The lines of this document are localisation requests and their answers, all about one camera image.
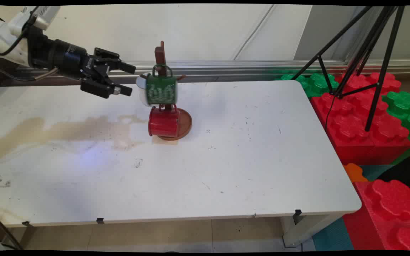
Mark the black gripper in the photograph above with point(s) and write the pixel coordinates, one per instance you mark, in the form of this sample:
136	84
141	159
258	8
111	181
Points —
71	58

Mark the red enamel mug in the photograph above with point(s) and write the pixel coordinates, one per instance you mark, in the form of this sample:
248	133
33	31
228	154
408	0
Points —
163	123

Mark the green enamel mug white lettering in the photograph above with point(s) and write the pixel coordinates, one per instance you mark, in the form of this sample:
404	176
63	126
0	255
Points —
161	90

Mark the wooden mug tree stand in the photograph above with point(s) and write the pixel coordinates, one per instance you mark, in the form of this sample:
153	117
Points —
185	124

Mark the black table edge clip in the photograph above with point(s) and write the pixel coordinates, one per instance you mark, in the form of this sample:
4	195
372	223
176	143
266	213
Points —
100	220
26	223
298	212

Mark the green foam block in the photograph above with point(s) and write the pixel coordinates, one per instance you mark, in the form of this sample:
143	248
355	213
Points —
406	106
315	83

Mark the white table leg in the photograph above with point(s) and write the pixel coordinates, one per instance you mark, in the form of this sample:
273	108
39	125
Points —
301	231

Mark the large red foam block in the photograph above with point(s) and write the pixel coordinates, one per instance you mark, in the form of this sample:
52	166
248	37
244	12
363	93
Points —
361	135

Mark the orange foam block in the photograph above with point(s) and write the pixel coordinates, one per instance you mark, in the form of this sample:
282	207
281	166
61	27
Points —
353	172

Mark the black tripod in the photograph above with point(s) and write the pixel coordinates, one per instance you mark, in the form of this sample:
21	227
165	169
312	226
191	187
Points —
377	85

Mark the teal foam mat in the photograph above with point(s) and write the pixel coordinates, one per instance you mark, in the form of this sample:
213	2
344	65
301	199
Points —
333	236

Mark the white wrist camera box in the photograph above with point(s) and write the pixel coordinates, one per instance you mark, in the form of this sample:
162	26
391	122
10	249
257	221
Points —
46	16

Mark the aluminium window rail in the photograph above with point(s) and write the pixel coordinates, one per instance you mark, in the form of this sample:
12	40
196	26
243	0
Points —
247	67

